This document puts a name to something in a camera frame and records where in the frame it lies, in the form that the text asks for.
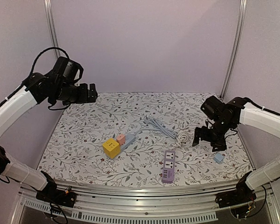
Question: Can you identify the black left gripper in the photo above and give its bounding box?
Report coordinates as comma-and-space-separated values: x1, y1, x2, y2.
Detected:
54, 82, 98, 105

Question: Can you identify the light blue plug adapter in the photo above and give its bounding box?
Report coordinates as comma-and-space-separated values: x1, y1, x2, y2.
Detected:
213, 153, 224, 164

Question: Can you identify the purple power strip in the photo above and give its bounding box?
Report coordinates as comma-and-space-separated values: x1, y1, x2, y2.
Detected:
161, 150, 175, 184

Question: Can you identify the pink plug adapter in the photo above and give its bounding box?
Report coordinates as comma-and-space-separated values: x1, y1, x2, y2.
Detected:
116, 134, 126, 146

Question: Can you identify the yellow cube socket adapter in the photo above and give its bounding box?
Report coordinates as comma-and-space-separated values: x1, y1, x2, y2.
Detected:
102, 138, 120, 159

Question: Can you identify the blue power strip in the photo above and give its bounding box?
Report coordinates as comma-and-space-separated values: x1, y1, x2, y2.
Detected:
120, 133, 135, 152

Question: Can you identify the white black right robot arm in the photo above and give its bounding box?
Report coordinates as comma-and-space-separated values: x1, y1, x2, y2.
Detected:
192, 96, 280, 205

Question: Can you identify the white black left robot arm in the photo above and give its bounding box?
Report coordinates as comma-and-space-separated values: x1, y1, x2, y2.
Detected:
0, 48, 98, 203

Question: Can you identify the floral patterned table mat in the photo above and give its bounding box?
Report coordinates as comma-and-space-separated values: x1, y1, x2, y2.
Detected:
38, 93, 253, 188

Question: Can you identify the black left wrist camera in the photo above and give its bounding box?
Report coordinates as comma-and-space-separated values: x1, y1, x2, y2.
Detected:
52, 56, 84, 84

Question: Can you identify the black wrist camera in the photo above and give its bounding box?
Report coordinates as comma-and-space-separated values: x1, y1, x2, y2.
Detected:
200, 96, 225, 121
52, 56, 84, 84

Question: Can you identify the white coiled cable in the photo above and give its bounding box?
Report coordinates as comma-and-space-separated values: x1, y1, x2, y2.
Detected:
172, 130, 193, 148

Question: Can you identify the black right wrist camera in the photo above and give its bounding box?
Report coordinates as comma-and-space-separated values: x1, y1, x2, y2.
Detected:
200, 96, 225, 121

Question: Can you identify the left aluminium frame post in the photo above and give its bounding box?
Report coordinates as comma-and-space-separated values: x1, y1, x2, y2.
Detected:
43, 0, 59, 47

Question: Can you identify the aluminium frame post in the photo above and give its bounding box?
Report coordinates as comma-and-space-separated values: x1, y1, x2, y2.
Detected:
43, 0, 59, 47
219, 0, 247, 100

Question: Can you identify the aluminium front rail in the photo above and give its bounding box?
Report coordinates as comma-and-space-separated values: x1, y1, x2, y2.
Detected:
17, 181, 275, 222

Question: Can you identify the right aluminium frame post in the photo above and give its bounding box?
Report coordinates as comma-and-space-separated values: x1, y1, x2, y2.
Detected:
219, 0, 247, 100

